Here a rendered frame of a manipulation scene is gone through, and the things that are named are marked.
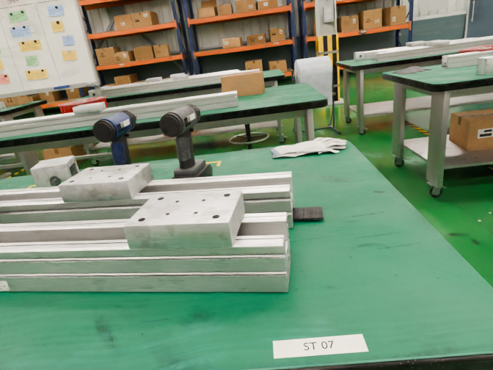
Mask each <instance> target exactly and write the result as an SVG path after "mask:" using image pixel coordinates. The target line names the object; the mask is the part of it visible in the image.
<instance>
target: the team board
mask: <svg viewBox="0 0 493 370"><path fill-rule="evenodd" d="M100 85H101V82H100V79H99V76H98V72H97V68H96V66H95V60H94V58H93V55H92V50H91V47H90V42H89V39H88V36H87V31H86V28H85V25H84V20H83V18H82V14H81V10H80V6H79V3H78V0H0V98H10V97H15V96H21V95H31V94H37V93H46V92H53V91H58V90H69V89H75V88H80V87H91V86H92V87H94V88H95V93H96V95H97V97H103V95H102V92H101V87H100ZM107 156H112V152H109V153H98V154H91V155H85V156H75V158H76V160H82V159H94V158H100V157H107ZM15 167H24V165H23V163H17V164H6V165H0V170H2V169H9V168H15Z"/></svg>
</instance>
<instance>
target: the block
mask: <svg viewBox="0 0 493 370"><path fill-rule="evenodd" d="M30 171H31V174H32V177H33V179H34V182H35V185H36V187H37V188H41V187H53V186H58V185H60V184H61V183H63V182H64V181H66V180H67V179H69V178H71V177H73V176H75V175H76V174H78V173H80V172H79V169H78V165H77V163H76V158H75V156H66V157H62V158H57V159H49V160H43V161H41V162H39V163H38V164H36V165H35V166H34V167H33V168H32V169H30Z"/></svg>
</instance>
